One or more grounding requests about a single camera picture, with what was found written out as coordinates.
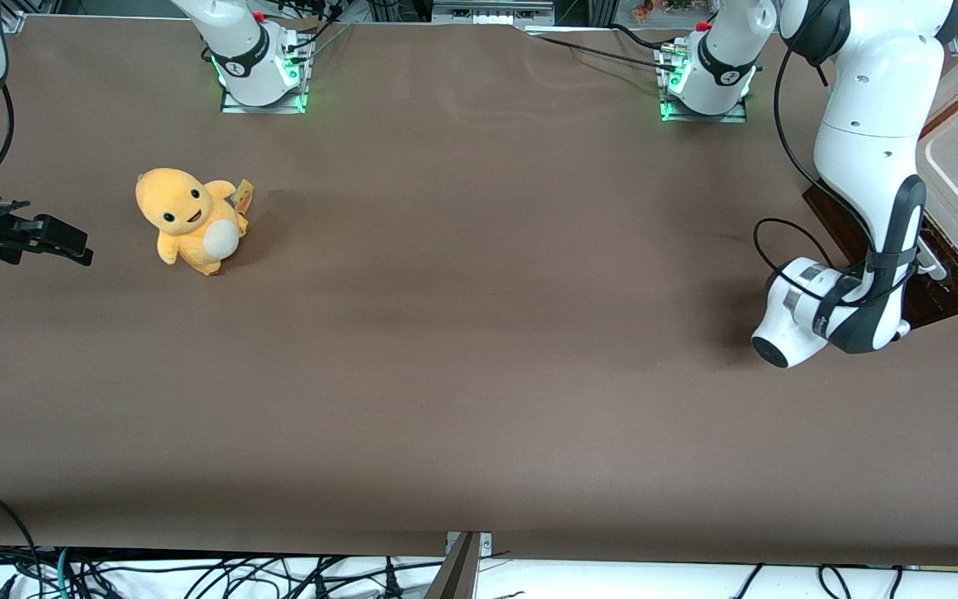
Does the yellow plush toy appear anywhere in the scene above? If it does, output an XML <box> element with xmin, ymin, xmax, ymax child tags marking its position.
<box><xmin>135</xmin><ymin>167</ymin><xmax>255</xmax><ymax>277</ymax></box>

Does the brown table cover sheet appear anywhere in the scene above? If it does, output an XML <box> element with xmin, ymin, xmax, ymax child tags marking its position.
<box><xmin>0</xmin><ymin>15</ymin><xmax>958</xmax><ymax>568</ymax></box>

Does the dark brown wooden board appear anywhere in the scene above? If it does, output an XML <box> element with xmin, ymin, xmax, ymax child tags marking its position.
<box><xmin>802</xmin><ymin>179</ymin><xmax>958</xmax><ymax>331</ymax></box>

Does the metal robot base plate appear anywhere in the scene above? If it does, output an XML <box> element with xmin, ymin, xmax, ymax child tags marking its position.
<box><xmin>219</xmin><ymin>35</ymin><xmax>311</xmax><ymax>116</ymax></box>
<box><xmin>656</xmin><ymin>43</ymin><xmax>751</xmax><ymax>125</ymax></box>

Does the black base cable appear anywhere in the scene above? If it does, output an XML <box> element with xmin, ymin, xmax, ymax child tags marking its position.
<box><xmin>281</xmin><ymin>0</ymin><xmax>352</xmax><ymax>56</ymax></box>

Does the aluminium frame block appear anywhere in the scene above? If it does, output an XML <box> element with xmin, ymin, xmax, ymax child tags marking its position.
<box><xmin>432</xmin><ymin>0</ymin><xmax>556</xmax><ymax>27</ymax></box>

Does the grey metal camera mount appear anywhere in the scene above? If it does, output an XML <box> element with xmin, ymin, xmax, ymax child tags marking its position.
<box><xmin>424</xmin><ymin>531</ymin><xmax>494</xmax><ymax>599</ymax></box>

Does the long straight black cable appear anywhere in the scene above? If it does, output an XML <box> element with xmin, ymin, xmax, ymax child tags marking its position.
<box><xmin>536</xmin><ymin>33</ymin><xmax>673</xmax><ymax>74</ymax></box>

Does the curved black cable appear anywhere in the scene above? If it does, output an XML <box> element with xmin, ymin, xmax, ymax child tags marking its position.
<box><xmin>609</xmin><ymin>22</ymin><xmax>674</xmax><ymax>54</ymax></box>

